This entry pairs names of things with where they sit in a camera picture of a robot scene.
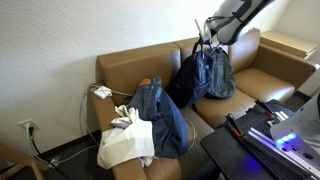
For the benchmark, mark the white cloth tote bag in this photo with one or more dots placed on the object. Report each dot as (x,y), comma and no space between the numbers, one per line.
(126,143)

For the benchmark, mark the light wooden side table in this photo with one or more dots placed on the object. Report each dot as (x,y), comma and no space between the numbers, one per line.
(286,41)

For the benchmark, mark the blue denim jeans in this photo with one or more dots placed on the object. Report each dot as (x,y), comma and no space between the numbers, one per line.
(166,126)

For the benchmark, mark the black robot table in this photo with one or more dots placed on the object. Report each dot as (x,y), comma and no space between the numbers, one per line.
(226,153)

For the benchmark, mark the grey backpack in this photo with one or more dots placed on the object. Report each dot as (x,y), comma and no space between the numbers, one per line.
(221,76)

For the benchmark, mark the white wall outlet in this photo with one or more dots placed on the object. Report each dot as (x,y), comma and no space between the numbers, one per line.
(25,124)

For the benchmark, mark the white power adapter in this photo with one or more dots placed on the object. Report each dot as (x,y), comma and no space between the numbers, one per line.
(102,92)

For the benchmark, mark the red and black clamp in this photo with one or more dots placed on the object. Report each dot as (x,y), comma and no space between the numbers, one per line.
(265,107)
(235,126)

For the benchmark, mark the navy blue backpack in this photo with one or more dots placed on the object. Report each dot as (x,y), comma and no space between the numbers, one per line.
(193,80)

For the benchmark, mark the tan leather sofa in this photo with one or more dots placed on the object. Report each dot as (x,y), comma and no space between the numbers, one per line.
(140,63)

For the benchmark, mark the light wooden chair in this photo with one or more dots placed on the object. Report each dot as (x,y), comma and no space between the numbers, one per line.
(20,158)

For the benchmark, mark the aluminium mounting rail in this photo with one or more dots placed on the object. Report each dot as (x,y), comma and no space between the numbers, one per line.
(280,153)

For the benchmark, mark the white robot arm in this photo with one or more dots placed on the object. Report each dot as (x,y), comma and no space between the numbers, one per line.
(233,20)

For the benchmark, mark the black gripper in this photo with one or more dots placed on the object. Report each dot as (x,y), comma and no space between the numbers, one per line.
(206,35)

